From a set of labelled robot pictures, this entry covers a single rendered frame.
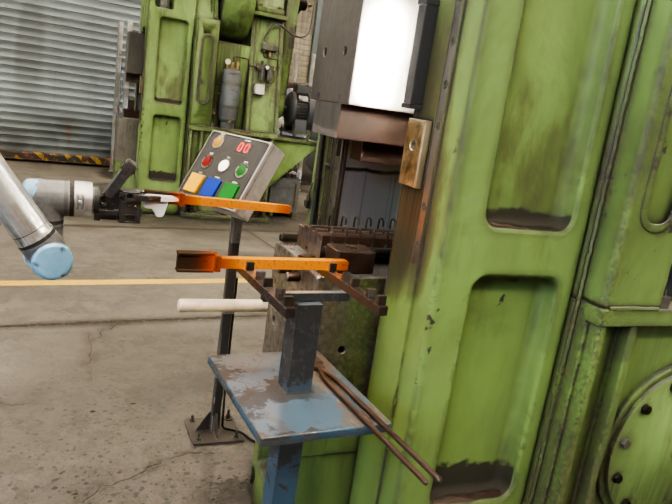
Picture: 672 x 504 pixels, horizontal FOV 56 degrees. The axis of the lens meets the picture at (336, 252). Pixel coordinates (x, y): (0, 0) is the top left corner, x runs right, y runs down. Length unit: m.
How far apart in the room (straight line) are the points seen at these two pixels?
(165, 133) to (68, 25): 3.33
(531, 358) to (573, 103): 0.69
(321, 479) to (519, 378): 0.65
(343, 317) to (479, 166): 0.56
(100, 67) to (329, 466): 8.31
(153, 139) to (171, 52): 0.87
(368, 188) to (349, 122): 0.40
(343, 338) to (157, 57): 5.23
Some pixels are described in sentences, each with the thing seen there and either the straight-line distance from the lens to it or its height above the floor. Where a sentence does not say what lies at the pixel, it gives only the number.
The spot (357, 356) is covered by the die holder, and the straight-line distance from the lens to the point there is 1.84.
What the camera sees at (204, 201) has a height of 1.06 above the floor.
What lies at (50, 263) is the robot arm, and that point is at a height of 0.92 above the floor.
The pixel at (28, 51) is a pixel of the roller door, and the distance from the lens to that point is 9.65.
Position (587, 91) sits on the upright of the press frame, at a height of 1.48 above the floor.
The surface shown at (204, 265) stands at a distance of 1.45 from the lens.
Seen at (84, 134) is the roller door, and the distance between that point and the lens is 9.77.
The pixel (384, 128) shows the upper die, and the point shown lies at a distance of 1.86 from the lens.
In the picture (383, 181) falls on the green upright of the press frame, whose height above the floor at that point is 1.13.
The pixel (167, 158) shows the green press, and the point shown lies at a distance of 6.80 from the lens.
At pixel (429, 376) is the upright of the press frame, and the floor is 0.74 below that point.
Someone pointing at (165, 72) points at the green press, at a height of 1.42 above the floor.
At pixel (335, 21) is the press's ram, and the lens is 1.92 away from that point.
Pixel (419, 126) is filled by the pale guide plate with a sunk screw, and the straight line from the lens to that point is 1.64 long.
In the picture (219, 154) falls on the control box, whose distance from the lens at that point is 2.41.
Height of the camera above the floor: 1.37
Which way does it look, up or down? 13 degrees down
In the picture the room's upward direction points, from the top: 8 degrees clockwise
